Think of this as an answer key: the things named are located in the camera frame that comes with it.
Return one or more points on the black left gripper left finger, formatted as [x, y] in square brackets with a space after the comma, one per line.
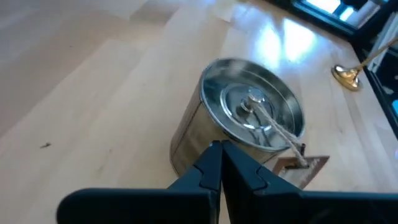
[140, 205]

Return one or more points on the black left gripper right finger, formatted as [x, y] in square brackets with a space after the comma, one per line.
[295, 208]

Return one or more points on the brown paper hang tag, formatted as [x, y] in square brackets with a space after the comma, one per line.
[311, 168]

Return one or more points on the gold candlestick holder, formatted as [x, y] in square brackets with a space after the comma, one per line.
[346, 77]

